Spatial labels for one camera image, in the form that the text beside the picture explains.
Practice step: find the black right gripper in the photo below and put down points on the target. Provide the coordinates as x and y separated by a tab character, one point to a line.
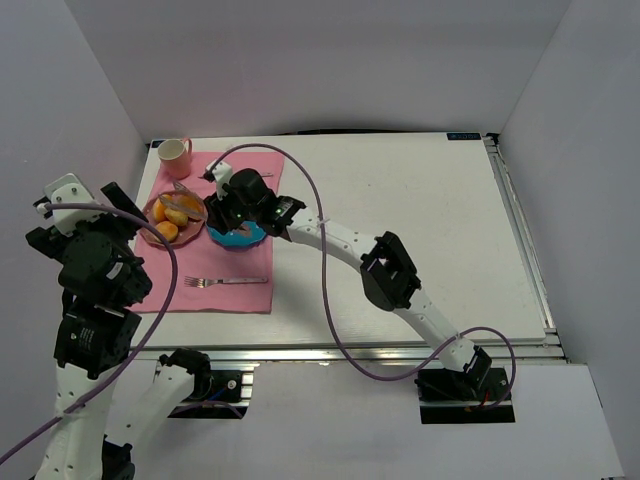
218	211

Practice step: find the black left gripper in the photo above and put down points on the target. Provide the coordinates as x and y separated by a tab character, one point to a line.
111	220

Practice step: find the stainless steel slotted tongs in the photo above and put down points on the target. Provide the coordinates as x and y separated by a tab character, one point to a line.
184	200

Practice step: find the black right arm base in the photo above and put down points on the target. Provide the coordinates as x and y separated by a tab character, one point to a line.
445	401

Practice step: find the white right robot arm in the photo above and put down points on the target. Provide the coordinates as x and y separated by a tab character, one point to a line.
389	276

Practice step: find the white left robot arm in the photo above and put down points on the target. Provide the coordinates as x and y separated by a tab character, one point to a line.
92	349

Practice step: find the orange glazed bread roll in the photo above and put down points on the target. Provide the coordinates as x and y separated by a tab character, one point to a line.
158	211

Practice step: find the round bread roll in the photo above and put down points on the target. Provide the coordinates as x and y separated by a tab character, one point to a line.
168	230

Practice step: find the blue polka dot plate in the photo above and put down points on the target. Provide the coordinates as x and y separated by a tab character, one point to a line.
248	235

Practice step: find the mauve polka dot plate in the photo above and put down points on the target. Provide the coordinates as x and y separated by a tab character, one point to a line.
187	233

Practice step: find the pink ceramic mug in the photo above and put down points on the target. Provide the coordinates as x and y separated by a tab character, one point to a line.
176	157

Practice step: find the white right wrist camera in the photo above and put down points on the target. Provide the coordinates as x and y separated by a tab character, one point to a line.
218	173

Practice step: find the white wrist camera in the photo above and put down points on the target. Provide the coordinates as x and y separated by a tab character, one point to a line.
68	189
218	173

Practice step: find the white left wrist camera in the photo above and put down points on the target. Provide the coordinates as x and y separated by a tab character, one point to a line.
68	189

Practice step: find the silver fork patterned handle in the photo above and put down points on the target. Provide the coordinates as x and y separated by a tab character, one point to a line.
199	282

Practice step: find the aluminium table frame rail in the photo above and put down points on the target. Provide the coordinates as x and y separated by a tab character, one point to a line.
553	351

